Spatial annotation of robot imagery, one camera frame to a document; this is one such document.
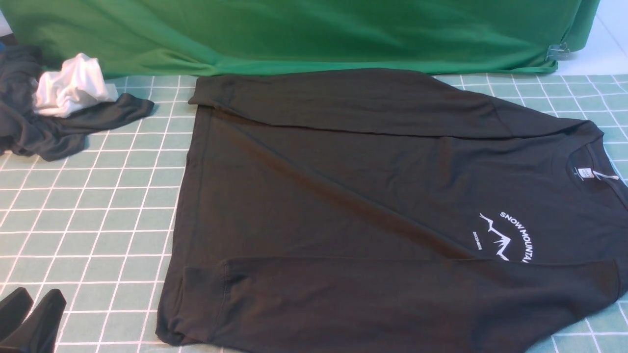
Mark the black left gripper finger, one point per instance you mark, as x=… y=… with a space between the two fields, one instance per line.
x=13 y=311
x=38 y=332

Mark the dark gray crumpled garment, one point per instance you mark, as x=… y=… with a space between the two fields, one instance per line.
x=56 y=136

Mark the green backdrop cloth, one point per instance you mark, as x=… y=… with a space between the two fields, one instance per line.
x=273 y=37

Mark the silver binder clip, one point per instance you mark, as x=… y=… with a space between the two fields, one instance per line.
x=558 y=52

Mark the dark gray long-sleeve shirt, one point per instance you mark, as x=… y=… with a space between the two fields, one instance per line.
x=384 y=211

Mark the white crumpled cloth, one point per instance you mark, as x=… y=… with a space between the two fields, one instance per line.
x=79 y=84

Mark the green checkered tablecloth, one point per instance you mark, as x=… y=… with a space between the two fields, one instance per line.
x=97 y=226

